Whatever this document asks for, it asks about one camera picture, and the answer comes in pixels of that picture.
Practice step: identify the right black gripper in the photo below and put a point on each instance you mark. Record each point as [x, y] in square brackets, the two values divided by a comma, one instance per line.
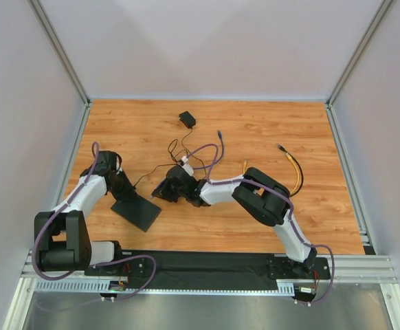
[168, 190]

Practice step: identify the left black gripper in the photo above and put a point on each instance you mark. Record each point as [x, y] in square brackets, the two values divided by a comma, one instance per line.
[126, 192]

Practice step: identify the black network switch box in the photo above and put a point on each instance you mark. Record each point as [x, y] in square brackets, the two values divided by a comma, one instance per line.
[138, 211]

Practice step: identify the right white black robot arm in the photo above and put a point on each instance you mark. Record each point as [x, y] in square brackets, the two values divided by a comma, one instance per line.
[265, 199]

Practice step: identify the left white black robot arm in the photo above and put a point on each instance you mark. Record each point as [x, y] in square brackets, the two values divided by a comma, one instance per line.
[61, 239]

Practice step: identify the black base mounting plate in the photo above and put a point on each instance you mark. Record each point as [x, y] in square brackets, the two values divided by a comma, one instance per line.
[209, 270]

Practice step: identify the black power adapter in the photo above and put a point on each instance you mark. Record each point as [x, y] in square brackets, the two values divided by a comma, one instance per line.
[187, 119]

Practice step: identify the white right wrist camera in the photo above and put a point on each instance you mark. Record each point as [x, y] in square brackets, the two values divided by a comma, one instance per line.
[184, 163]

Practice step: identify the left aluminium frame post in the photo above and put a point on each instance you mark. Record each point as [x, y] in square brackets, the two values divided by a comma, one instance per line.
[48, 28]

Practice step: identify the aluminium frame post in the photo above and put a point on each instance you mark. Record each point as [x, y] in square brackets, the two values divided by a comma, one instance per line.
[377, 19]
[48, 28]

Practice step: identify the front aluminium frame rail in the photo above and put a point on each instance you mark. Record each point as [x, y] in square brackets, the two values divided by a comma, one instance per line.
[343, 268]

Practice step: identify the right aluminium frame post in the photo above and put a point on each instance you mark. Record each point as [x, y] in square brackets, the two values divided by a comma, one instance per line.
[377, 19]

